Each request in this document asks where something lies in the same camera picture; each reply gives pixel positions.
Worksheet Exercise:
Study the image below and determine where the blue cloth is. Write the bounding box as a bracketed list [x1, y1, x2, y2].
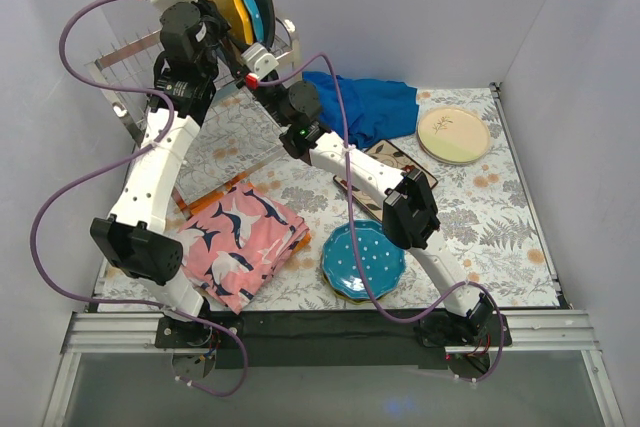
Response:
[303, 71, 419, 150]

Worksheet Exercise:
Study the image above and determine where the steel dish rack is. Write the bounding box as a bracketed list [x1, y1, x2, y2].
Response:
[86, 31, 284, 216]

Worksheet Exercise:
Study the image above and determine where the pink patterned cloth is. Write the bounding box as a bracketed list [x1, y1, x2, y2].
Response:
[176, 183, 309, 314]

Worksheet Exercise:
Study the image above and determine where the square floral plate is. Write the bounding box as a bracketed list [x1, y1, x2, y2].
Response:
[352, 140, 439, 222]

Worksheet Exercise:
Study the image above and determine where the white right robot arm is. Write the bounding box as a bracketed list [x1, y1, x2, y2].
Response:
[231, 42, 497, 345]

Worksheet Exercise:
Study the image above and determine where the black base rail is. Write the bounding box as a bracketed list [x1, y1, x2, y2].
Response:
[154, 309, 512, 370]

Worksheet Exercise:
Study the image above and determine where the yellow plate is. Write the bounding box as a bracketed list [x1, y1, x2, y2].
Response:
[209, 0, 254, 45]

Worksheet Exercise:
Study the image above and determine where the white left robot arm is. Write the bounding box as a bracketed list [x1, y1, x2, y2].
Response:
[90, 0, 229, 347]

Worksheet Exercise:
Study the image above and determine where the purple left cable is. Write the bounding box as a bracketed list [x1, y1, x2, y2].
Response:
[29, 0, 250, 398]

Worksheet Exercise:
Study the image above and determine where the blue polka dot plate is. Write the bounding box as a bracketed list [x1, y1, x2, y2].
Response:
[321, 220, 406, 299]

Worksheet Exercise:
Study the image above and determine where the cream round plate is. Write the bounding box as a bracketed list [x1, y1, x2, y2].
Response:
[416, 106, 491, 165]

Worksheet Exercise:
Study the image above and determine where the orange cloth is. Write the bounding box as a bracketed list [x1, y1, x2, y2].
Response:
[172, 171, 314, 253]

